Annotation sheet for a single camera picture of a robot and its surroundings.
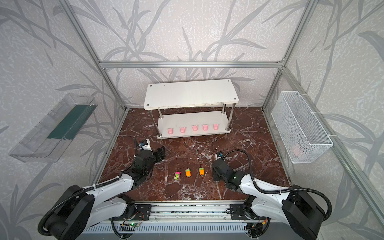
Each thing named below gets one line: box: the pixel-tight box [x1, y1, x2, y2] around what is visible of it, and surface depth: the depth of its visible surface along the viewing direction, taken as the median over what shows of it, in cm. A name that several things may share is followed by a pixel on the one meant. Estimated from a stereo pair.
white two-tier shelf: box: [143, 79, 240, 139], surface depth 87 cm
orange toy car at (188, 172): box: [185, 166, 192, 178], surface depth 86 cm
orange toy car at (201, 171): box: [199, 167, 205, 176], surface depth 86 cm
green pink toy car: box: [174, 171, 182, 181], surface depth 84 cm
